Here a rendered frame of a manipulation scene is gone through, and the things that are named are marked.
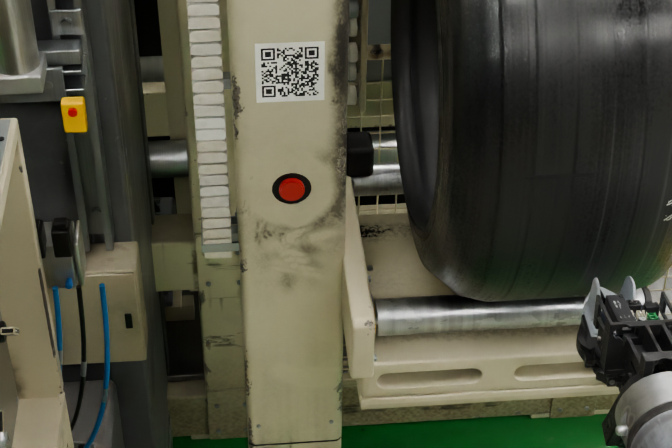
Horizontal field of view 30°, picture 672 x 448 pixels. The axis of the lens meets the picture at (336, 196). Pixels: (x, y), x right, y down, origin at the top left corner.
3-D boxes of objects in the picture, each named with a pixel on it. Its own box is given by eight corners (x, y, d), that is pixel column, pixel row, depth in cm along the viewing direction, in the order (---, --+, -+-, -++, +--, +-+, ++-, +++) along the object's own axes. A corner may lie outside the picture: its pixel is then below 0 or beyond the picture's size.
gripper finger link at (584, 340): (611, 310, 134) (635, 360, 127) (609, 324, 135) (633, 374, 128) (568, 313, 134) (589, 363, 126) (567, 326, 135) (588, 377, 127)
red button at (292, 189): (279, 202, 147) (278, 182, 145) (278, 193, 148) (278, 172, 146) (304, 201, 147) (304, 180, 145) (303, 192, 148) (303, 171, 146)
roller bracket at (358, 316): (350, 383, 150) (352, 323, 144) (322, 184, 182) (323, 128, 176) (378, 381, 151) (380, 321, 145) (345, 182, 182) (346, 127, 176)
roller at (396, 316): (367, 301, 150) (363, 297, 154) (369, 339, 150) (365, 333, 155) (652, 286, 153) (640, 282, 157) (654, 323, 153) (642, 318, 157)
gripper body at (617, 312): (665, 286, 128) (705, 359, 117) (654, 354, 132) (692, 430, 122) (591, 290, 127) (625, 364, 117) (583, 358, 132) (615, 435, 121)
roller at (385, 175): (344, 163, 172) (342, 164, 177) (346, 196, 172) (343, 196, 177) (593, 152, 175) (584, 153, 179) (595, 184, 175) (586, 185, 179)
